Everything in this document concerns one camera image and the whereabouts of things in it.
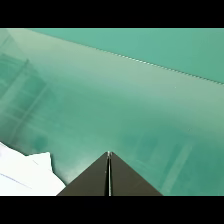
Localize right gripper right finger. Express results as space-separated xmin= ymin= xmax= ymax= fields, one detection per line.
xmin=110 ymin=151 xmax=163 ymax=197

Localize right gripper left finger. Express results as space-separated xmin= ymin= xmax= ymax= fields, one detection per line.
xmin=57 ymin=151 xmax=110 ymax=197

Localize white shirt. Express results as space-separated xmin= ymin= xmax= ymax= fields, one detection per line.
xmin=0 ymin=141 xmax=67 ymax=197

